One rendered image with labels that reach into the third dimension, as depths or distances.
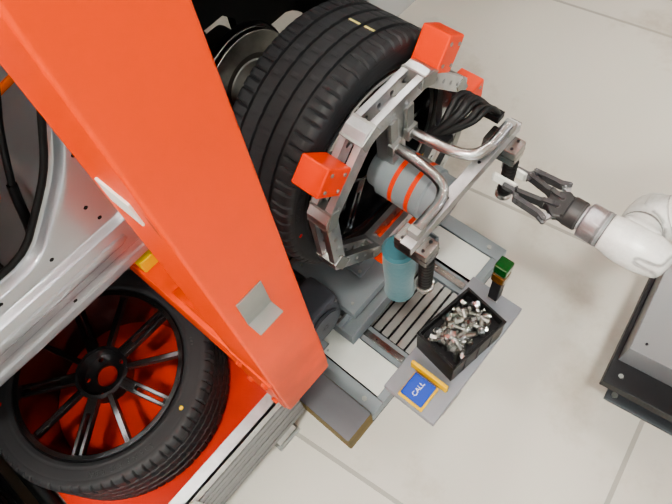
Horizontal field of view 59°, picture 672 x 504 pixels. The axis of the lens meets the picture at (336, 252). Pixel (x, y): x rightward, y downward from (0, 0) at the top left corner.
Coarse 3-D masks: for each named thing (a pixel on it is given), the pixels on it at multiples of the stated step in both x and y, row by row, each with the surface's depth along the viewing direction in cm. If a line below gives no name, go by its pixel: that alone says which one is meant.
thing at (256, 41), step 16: (240, 32) 157; (256, 32) 159; (272, 32) 164; (224, 48) 156; (240, 48) 157; (256, 48) 162; (224, 64) 156; (240, 64) 161; (224, 80) 159; (240, 80) 162
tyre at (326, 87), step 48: (336, 0) 137; (288, 48) 129; (336, 48) 126; (384, 48) 126; (240, 96) 131; (288, 96) 126; (336, 96) 122; (288, 144) 126; (288, 192) 129; (288, 240) 141
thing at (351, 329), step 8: (416, 264) 214; (376, 296) 210; (384, 296) 210; (368, 304) 209; (376, 304) 209; (384, 304) 210; (344, 312) 205; (368, 312) 208; (376, 312) 208; (344, 320) 205; (352, 320) 207; (360, 320) 207; (368, 320) 206; (336, 328) 208; (344, 328) 206; (352, 328) 206; (360, 328) 204; (344, 336) 208; (352, 336) 202; (360, 336) 209
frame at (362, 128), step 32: (416, 64) 130; (384, 96) 128; (416, 96) 130; (448, 96) 155; (352, 128) 123; (384, 128) 126; (352, 160) 125; (320, 224) 133; (384, 224) 172; (320, 256) 151; (352, 256) 154
